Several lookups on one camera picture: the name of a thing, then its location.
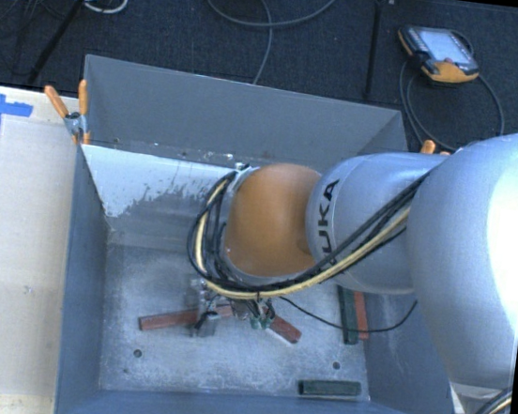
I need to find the red-brown flat block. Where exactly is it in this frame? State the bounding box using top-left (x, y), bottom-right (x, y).
top-left (347, 290), bottom-right (376, 342)
top-left (264, 313), bottom-right (306, 346)
top-left (136, 291), bottom-right (238, 344)

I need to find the grey metal bin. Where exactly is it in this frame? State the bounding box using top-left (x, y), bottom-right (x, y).
top-left (37, 54), bottom-right (501, 414)

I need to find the dark green flat block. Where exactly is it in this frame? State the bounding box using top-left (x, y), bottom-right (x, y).
top-left (296, 373), bottom-right (365, 404)
top-left (329, 284), bottom-right (368, 348)

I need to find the pale wood flat board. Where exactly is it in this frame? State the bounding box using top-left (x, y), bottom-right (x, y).
top-left (0, 114), bottom-right (93, 404)

